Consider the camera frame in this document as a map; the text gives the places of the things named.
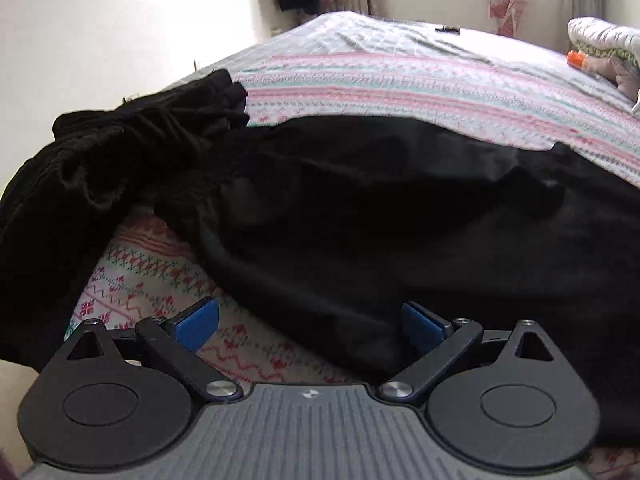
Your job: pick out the white folded quilt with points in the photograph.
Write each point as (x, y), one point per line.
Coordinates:
(600, 32)

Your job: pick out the black crumpled garment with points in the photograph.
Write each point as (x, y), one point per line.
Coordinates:
(85, 170)

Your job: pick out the orange packet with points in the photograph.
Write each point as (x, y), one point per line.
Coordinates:
(575, 58)

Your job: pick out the black pants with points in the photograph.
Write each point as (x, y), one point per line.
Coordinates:
(375, 220)

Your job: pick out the pink green patterned bed sheet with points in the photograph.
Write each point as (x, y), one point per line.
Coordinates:
(360, 90)

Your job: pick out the pink white hanging garment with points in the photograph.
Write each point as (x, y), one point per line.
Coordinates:
(507, 2)

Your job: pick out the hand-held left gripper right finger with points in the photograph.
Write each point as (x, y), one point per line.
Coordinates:
(422, 325)

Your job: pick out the green floral folded blanket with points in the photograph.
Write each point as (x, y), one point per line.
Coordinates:
(607, 52)

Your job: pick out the grey plaid bed sheet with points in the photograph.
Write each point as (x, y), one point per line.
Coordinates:
(380, 35)

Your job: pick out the black remote control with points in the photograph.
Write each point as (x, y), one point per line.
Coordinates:
(447, 29)

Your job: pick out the pink folded cloth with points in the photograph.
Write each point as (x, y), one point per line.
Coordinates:
(622, 75)

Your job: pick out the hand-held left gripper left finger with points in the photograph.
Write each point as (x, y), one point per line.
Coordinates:
(197, 322)

